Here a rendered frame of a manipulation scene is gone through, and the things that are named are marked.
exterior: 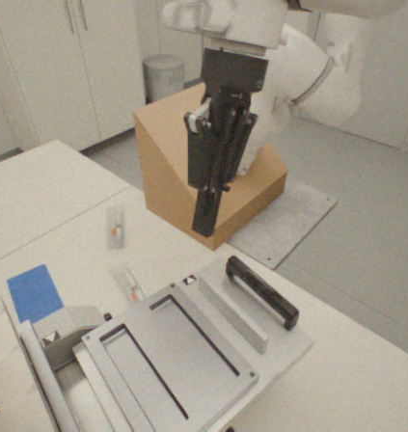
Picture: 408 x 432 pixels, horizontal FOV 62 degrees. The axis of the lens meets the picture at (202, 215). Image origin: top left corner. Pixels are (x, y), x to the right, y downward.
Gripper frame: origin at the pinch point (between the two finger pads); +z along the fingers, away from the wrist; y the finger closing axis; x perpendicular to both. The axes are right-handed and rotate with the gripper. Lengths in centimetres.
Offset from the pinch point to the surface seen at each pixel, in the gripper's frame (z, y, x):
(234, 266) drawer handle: 12.0, 8.5, -2.2
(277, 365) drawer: 18.5, 1.7, -15.9
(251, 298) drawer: 16.0, 8.5, -6.6
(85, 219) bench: 33, 20, 57
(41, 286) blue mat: 40, -1, 44
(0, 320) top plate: 11.1, -24.3, 8.6
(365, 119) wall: 10, 289, 49
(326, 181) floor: 51, 213, 42
